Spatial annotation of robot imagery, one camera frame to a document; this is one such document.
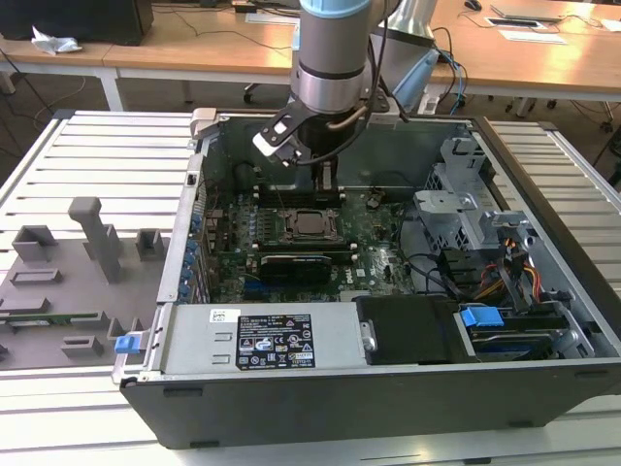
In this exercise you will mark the small black desk device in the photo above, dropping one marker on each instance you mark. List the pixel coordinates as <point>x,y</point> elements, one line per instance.
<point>244,8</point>

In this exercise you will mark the grey laptop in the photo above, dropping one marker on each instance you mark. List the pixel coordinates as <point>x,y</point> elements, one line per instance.
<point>526,10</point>

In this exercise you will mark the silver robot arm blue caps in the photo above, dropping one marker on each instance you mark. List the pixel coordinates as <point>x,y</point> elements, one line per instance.
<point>330,73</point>

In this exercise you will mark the CPU socket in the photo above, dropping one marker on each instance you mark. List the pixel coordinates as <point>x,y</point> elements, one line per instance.
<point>310,239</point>

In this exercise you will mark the green motherboard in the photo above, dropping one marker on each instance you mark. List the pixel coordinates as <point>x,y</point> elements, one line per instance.
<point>378,272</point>

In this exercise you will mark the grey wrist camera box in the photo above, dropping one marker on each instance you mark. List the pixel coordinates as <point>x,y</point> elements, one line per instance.
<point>388,119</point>

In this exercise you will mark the silver power supply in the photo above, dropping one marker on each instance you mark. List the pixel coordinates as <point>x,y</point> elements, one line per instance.
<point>189,340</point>

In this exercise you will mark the white barcode sticker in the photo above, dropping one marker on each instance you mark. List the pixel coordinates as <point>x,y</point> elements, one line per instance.
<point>224,316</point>

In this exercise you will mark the wooden desk white legs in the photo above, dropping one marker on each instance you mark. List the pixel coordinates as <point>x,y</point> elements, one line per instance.
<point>170,48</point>

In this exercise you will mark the blue disk carrier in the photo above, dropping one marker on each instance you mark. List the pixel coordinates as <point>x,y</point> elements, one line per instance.
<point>481,318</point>

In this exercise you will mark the blue case latch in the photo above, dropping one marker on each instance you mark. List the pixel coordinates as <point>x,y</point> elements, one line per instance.
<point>126,344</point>

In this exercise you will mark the grey parts rack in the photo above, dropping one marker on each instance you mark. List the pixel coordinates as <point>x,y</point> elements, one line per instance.
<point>73,291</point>

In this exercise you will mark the black open PC case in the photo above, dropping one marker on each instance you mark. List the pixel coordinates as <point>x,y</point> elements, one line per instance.
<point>339,408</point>

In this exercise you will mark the grey case hinge bracket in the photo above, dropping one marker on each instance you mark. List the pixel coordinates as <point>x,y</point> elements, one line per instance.
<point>206,121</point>

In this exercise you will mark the hard disk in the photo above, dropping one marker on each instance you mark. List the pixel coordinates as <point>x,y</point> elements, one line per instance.
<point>509,347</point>

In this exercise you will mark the black RAM stick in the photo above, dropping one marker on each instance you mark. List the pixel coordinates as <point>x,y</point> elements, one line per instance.
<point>342,257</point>

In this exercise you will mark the black computer mouse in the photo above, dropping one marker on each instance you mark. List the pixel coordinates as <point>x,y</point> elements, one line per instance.
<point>473,5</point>

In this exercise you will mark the black computer box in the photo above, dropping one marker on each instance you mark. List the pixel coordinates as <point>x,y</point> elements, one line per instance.
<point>73,19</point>

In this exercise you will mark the crumpled white paper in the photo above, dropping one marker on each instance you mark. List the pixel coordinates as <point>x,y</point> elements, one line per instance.
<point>55,43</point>

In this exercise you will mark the silver CPU plate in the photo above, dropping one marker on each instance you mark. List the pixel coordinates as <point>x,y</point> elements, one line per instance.
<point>311,224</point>

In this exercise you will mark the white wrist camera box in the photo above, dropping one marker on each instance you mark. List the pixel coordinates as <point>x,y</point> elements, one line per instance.
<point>279,138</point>

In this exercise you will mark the black graphics card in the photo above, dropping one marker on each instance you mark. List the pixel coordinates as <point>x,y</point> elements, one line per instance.
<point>296,269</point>

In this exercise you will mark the green RAM stick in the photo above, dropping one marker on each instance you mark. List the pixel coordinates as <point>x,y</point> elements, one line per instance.
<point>58,319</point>

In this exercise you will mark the wooden desk with grommet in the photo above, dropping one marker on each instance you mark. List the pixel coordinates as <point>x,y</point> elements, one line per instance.
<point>533,63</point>

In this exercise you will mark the black plastic air shroud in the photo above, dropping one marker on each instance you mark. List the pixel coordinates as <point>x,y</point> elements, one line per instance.
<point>412,330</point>

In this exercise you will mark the white paper sheet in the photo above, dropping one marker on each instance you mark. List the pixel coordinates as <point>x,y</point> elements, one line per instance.
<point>532,36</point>

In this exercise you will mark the silver metal drive cage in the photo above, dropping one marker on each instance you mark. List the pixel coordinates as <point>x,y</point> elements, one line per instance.
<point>451,213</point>

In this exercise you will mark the black printed label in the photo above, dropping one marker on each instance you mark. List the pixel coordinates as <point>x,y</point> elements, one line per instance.
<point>274,340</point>

